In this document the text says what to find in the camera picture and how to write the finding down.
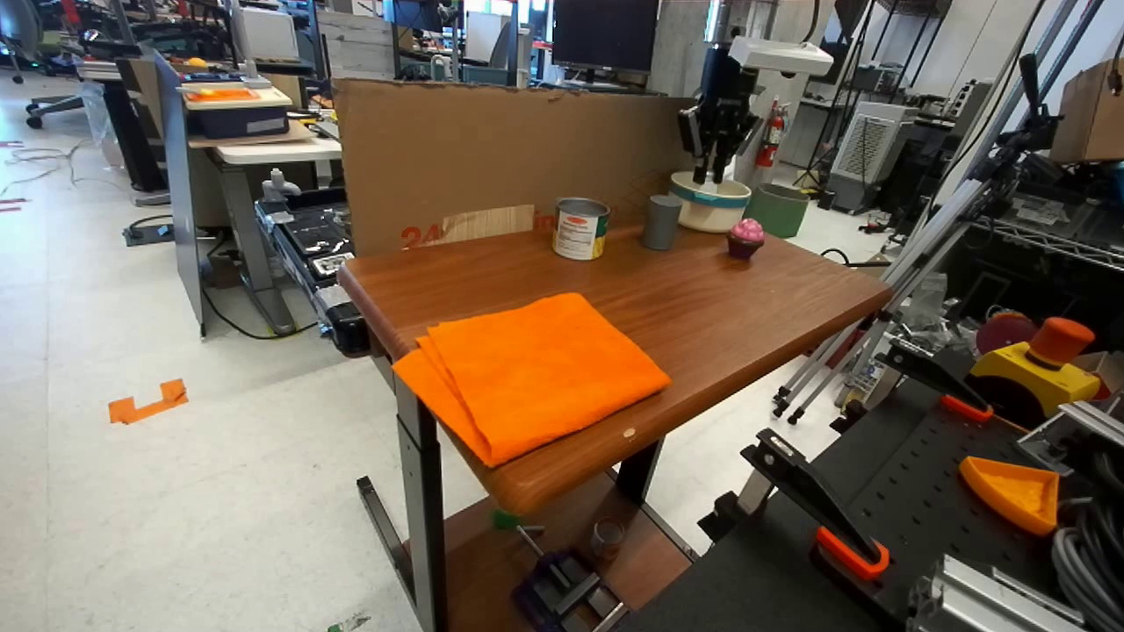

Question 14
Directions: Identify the orange floor tape mark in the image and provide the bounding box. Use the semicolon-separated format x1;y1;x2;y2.
104;374;193;428

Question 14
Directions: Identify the black cable bundle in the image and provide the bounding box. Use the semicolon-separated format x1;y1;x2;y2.
1047;443;1124;632

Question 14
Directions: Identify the white pot with teal rim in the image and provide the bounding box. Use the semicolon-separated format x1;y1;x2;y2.
668;170;759;240

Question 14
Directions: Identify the red fire extinguisher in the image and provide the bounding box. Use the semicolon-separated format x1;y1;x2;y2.
756;101;791;170

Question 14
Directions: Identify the green handled screwdriver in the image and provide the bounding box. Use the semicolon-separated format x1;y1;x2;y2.
487;508;550;563

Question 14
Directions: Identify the pink toy cupcake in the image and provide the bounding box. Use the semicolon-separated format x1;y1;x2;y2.
722;215;768;264

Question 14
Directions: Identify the black metal table frame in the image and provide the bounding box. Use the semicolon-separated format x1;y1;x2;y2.
353;346;668;632

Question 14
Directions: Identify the grey plastic cup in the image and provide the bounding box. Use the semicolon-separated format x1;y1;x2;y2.
638;188;689;257

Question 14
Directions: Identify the orange plastic wedge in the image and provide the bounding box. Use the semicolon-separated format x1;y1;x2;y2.
954;450;1064;541

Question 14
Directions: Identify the orange folded cloth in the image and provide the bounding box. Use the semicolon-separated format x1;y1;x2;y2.
389;289;674;469

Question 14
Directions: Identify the tin can with green label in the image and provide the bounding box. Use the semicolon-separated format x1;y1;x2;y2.
549;192;615;268

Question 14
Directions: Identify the black clamp with orange handle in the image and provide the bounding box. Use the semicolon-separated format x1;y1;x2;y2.
737;425;894;590
894;339;1001;428

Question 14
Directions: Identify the aluminium extrusion bar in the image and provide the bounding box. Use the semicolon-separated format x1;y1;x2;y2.
908;552;1092;632
1013;395;1124;475

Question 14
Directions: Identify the grey office desk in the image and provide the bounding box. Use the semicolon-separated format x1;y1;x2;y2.
147;50;347;339

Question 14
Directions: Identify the black computer monitor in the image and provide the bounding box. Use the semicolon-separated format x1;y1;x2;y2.
549;0;662;72

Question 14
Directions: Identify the brown cardboard panel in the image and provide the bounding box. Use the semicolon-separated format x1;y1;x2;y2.
330;76;694;264

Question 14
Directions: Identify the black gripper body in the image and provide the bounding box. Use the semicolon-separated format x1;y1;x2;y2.
674;93;762;163

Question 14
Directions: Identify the yellow emergency stop box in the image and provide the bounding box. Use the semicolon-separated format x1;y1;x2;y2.
967;311;1105;419

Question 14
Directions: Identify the large cardboard box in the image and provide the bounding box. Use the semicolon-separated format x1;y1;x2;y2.
1047;57;1124;170

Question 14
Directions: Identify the green waste bin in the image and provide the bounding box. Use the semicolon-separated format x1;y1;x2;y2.
745;179;816;241

